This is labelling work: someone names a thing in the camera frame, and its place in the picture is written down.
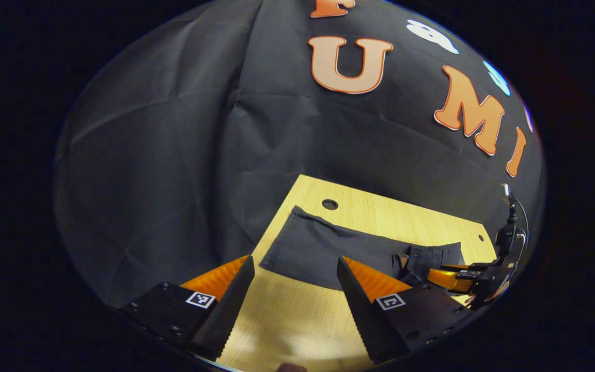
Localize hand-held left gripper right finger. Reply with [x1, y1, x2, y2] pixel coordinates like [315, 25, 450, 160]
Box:
[336, 256, 472, 365]

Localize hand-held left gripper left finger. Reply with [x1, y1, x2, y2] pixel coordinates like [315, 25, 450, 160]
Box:
[120, 254, 256, 362]

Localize dark jeans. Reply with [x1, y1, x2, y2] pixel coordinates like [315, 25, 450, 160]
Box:
[259, 206, 466, 291]

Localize black backdrop cloth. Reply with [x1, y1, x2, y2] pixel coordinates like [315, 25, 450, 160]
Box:
[54, 0, 545, 311]

